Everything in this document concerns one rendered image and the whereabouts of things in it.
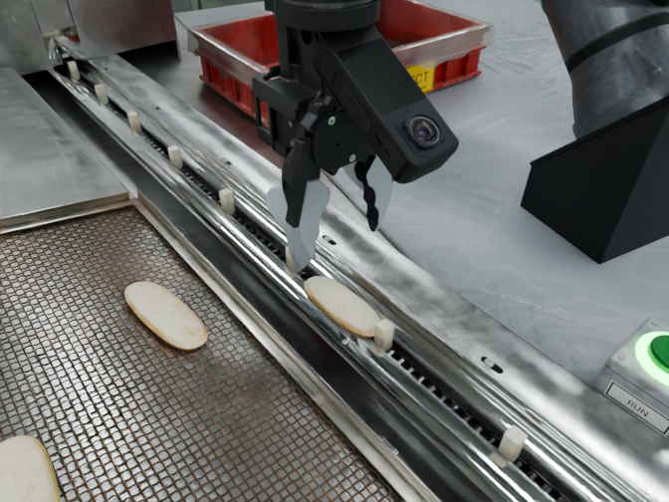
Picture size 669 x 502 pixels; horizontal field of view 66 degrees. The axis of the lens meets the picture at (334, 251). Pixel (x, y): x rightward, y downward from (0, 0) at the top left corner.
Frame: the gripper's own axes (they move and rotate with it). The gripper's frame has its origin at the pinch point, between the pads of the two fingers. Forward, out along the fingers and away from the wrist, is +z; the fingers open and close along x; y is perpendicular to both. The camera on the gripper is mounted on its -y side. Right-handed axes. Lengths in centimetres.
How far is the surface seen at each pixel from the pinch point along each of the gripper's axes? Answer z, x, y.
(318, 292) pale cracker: 7.0, 1.4, 2.3
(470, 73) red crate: 9, -60, 34
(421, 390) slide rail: 8.0, 1.1, -11.8
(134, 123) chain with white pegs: 7, 1, 50
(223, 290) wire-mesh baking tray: 3.9, 9.8, 5.3
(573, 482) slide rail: 8.0, -1.8, -24.2
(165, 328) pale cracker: 2.1, 16.2, 2.7
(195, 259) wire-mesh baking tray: 3.9, 9.8, 10.8
